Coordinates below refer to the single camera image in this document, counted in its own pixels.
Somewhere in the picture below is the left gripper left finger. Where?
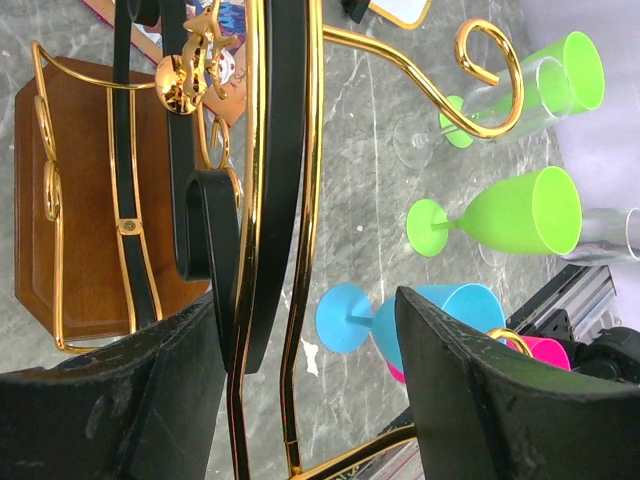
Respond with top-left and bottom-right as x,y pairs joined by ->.
1,294 -> 225,479

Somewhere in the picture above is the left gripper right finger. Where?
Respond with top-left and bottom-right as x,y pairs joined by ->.
395,287 -> 639,479

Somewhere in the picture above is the green wine glass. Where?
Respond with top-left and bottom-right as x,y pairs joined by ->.
406,166 -> 583,257
438,30 -> 606,150

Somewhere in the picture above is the gold wine glass rack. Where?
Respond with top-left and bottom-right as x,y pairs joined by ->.
15,1 -> 524,479

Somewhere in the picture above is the clear wine glass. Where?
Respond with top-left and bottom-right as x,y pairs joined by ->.
477,207 -> 640,271
393,56 -> 573,170

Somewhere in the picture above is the blue wine glass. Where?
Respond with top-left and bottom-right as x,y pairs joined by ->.
315,283 -> 506,372

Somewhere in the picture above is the gold framed whiteboard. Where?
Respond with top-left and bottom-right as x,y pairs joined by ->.
340,0 -> 432,30

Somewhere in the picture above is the aluminium rail frame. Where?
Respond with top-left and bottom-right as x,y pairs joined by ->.
374,264 -> 640,480

